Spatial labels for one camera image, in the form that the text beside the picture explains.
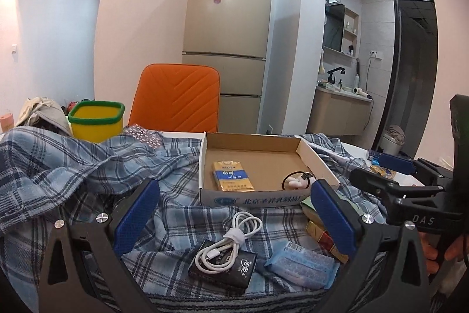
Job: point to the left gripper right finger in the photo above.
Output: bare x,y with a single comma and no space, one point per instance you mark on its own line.
338,217

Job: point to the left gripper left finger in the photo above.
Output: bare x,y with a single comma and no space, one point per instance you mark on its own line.
131,215

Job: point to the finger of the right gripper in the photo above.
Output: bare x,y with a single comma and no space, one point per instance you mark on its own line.
371,183
397,164

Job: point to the green leather snap pouch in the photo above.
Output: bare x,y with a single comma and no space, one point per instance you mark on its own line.
310,212

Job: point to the yellow blue cigarette pack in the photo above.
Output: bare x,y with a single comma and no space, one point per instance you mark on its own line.
230,176

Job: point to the yellow cigarette pack on table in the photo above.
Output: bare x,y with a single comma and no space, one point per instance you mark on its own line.
383,172

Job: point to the red gold cigarette pack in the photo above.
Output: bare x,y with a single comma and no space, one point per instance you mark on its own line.
325,241

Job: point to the bathroom trash bin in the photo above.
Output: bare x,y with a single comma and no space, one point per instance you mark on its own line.
392,140

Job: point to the blue tissue packet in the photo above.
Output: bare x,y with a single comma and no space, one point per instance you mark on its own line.
303,267

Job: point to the patterned fabric pouch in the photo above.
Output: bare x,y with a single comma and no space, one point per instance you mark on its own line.
150,137

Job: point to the bathroom vanity cabinet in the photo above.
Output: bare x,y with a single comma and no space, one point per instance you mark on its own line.
338,114

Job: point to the white hair dryer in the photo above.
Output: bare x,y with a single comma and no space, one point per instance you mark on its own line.
359,92

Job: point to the blue plaid shirt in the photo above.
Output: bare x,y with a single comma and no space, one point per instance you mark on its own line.
46,177

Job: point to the yellow bin green rim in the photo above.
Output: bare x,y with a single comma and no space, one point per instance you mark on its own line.
96,121

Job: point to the open cardboard box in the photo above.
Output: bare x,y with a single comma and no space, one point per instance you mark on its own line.
267,160

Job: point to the black faucet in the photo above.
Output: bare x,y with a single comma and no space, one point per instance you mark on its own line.
332,75

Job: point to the orange chair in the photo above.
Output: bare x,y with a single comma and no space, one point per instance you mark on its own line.
177,98

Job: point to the mirror cabinet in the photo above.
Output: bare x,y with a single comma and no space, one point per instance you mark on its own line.
340,29

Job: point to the beige bag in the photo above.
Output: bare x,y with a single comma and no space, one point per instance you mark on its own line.
44,113

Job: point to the beige refrigerator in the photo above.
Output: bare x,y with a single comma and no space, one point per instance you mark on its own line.
232,37

